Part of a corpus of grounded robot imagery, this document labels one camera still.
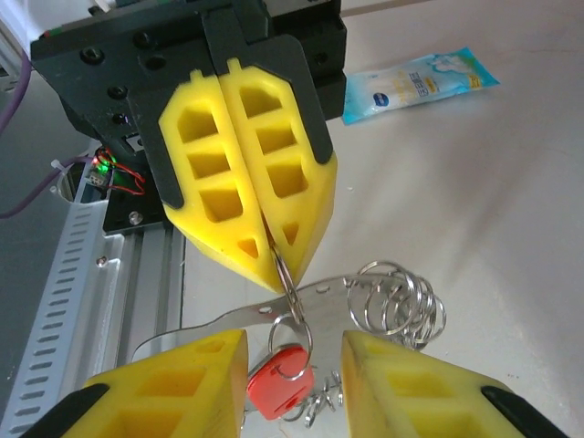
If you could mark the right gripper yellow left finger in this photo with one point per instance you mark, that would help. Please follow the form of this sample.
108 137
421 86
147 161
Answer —
164 392

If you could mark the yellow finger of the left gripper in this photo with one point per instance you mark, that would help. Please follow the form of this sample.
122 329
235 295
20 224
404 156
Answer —
287 173
214 182

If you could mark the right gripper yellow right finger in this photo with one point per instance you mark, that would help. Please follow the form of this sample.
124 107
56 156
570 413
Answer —
420 397

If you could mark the light blue wipes packet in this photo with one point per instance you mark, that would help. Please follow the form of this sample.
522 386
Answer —
410 86

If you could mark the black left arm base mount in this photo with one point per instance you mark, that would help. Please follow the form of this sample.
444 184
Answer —
128 214

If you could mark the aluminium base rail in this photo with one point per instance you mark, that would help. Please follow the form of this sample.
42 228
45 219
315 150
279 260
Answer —
64 292

